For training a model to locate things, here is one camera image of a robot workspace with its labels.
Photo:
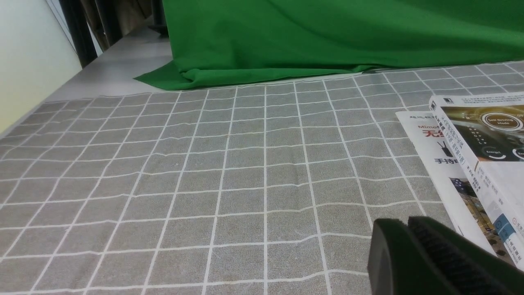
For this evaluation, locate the bottom white magazine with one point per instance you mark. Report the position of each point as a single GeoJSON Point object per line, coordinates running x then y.
{"type": "Point", "coordinates": [463, 207]}

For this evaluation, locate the grey checked tablecloth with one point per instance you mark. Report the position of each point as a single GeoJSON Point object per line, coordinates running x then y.
{"type": "Point", "coordinates": [243, 190]}

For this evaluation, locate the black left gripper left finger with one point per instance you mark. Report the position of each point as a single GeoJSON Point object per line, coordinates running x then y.
{"type": "Point", "coordinates": [398, 264]}

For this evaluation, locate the white self-driving book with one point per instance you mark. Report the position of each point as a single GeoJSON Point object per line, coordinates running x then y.
{"type": "Point", "coordinates": [485, 133]}

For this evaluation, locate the dark stand poles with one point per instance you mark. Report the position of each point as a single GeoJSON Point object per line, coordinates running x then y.
{"type": "Point", "coordinates": [103, 23]}

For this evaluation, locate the green backdrop cloth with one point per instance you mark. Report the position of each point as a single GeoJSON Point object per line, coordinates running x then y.
{"type": "Point", "coordinates": [227, 42]}

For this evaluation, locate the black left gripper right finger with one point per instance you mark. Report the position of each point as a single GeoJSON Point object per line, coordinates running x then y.
{"type": "Point", "coordinates": [469, 268]}

